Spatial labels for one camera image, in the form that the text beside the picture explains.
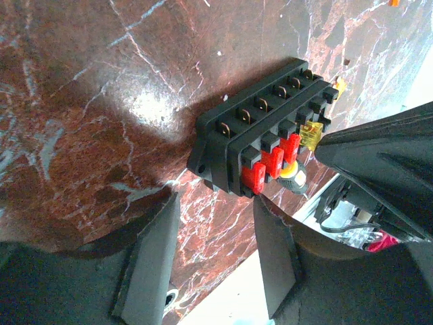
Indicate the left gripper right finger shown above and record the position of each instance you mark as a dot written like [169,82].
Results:
[280,267]

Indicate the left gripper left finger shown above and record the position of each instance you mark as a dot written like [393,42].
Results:
[142,293]

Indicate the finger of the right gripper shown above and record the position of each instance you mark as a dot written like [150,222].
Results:
[393,186]
[410,123]

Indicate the yellow blade fuse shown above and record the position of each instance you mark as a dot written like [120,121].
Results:
[310,134]

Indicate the black fuse box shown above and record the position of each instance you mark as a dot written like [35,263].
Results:
[234,134]

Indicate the orange blade fuse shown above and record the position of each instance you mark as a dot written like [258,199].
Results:
[394,3]
[340,85]

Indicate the red blade fuse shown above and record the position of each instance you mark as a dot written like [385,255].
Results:
[273,162]
[254,178]
[290,147]

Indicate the silver combination wrench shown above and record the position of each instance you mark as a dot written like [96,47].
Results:
[171,296]

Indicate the yellow black screwdriver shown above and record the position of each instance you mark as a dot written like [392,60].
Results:
[293,178]

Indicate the aluminium front rail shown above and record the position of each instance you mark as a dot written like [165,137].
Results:
[229,255]

